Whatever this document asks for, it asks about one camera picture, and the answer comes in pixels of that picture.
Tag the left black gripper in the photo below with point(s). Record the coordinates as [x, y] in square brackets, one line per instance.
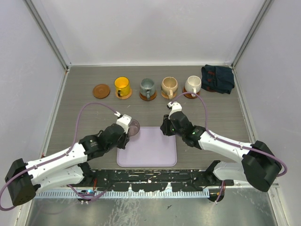
[125, 138]

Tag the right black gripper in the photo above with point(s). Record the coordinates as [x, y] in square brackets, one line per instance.
[164, 127]

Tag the clear purple glass mug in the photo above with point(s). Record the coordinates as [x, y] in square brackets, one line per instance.
[134, 127]

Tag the wooden coaster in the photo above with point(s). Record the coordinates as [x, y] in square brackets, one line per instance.
[190, 95]
[101, 91]
[144, 98]

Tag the woven rattan coaster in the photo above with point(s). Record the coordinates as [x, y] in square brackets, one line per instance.
[166, 96]
[123, 97]

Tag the beige ceramic mug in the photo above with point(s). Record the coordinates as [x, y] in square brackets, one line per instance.
[169, 86]

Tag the white ceramic mug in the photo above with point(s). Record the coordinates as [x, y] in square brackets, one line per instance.
[193, 85]

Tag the grey green ceramic mug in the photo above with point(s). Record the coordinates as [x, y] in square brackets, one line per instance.
[147, 88]

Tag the yellow glass mug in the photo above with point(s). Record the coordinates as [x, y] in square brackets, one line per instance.
[123, 85]

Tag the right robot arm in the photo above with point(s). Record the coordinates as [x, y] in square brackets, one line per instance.
[253, 163]

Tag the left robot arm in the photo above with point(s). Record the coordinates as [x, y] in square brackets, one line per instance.
[24, 180]

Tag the lavender plastic tray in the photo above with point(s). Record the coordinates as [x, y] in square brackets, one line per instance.
[148, 148]

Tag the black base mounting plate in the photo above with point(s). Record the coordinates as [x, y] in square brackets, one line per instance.
[121, 180]

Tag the dark blue folded cloth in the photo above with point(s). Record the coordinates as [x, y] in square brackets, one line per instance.
[218, 79]

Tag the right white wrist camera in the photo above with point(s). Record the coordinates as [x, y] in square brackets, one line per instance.
[174, 107]

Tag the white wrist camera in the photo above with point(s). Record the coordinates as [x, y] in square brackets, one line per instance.
[124, 121]
[174, 107]

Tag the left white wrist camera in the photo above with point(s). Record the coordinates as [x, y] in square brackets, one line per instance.
[124, 121]

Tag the slotted white cable duct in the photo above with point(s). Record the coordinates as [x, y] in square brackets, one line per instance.
[168, 193]

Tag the left aluminium frame post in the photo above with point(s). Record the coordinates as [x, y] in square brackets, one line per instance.
[41, 18]

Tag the aluminium frame post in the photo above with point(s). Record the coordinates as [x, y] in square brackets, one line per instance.
[254, 27]
[41, 18]

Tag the right aluminium frame post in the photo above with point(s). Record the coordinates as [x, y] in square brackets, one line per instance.
[254, 27]

